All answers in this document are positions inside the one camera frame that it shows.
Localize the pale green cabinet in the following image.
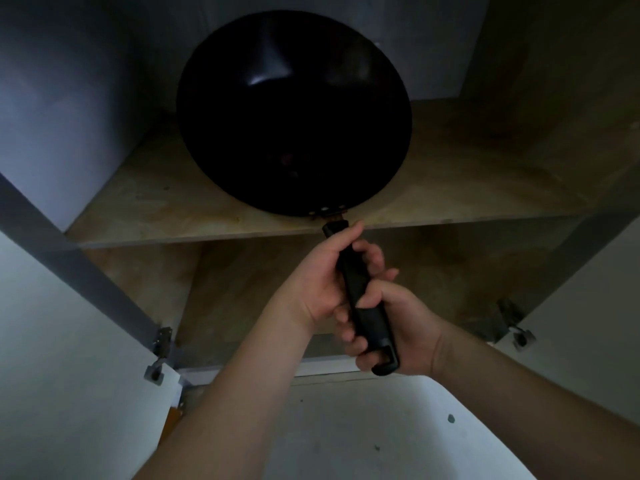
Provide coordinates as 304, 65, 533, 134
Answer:
0, 0, 640, 480

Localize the person's right hand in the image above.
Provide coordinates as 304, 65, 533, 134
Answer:
333, 267, 448, 379

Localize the black wok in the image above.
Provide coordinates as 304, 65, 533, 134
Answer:
175, 9, 413, 378

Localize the brown wooden door frame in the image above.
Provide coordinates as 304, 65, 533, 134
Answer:
159, 403, 185, 448

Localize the person's left hand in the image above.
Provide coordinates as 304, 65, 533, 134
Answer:
273, 220, 388, 339

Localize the person's left forearm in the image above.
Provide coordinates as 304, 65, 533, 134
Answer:
131, 304, 315, 480

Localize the person's right forearm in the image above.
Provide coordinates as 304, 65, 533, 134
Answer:
429, 319, 640, 480

